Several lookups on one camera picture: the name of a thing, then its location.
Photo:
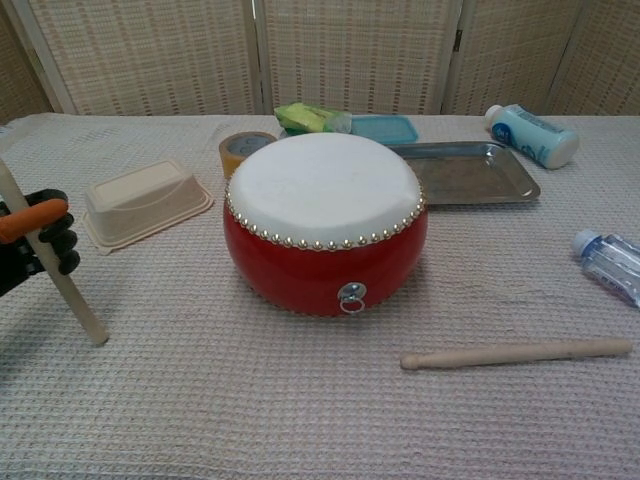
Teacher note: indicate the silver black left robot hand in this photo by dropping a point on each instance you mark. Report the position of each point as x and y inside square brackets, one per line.
[55, 235]

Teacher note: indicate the wooden drumstick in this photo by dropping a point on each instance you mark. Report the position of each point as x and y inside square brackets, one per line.
[500, 356]
[75, 300]

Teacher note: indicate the red drum with white skin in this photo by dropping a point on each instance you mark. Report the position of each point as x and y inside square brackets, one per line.
[300, 270]

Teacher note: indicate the stainless steel rectangular tray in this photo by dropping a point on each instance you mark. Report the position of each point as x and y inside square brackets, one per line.
[470, 175]

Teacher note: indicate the beige plastic food container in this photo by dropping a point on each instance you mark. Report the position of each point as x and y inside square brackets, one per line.
[145, 195]

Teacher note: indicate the brown packing tape roll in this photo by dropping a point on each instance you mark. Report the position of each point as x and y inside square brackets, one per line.
[230, 155]

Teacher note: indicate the woven folding screen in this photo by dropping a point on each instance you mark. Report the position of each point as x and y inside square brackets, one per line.
[150, 50]

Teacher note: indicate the green clear snack bag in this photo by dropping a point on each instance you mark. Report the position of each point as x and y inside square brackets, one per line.
[305, 117]

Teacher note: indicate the beige waffle weave tablecloth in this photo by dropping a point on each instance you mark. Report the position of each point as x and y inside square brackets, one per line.
[320, 410]

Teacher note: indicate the blue plastic container lid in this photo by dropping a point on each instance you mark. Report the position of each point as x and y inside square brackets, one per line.
[385, 130]

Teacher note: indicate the white bottle with blue label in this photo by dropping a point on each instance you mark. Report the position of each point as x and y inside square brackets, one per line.
[535, 137]

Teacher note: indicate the clear plastic water bottle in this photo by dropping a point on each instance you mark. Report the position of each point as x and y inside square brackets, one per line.
[610, 260]

